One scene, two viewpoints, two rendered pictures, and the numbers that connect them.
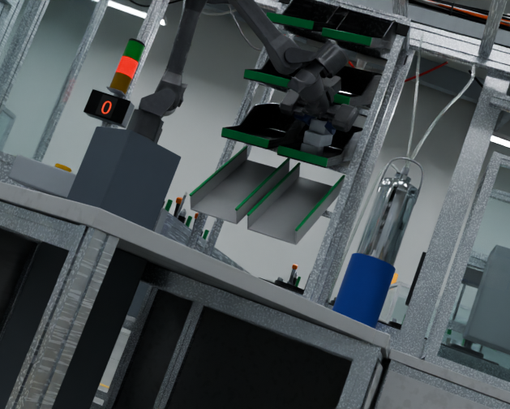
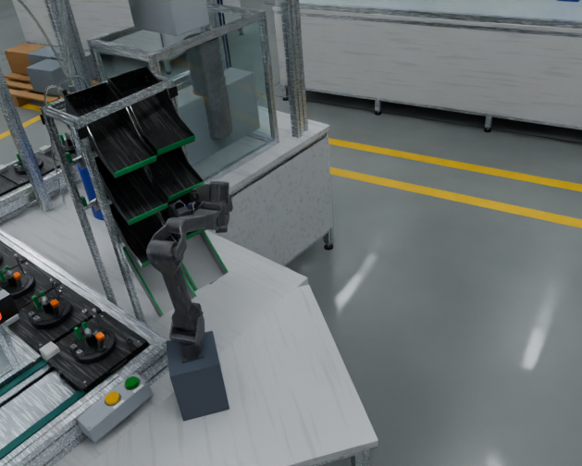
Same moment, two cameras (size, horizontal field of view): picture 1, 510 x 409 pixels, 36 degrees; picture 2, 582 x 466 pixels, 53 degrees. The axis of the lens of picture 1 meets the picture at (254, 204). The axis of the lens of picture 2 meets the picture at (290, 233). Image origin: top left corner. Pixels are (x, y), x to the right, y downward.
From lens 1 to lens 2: 205 cm
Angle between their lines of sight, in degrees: 71
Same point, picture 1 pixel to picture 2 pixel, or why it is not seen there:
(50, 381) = not seen: outside the picture
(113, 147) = (207, 377)
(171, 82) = (196, 314)
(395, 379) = not seen: hidden behind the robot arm
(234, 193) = (158, 278)
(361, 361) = not seen: hidden behind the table
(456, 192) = (72, 52)
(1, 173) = (61, 443)
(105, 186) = (222, 394)
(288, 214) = (193, 259)
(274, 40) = (207, 224)
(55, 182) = (127, 410)
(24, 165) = (100, 427)
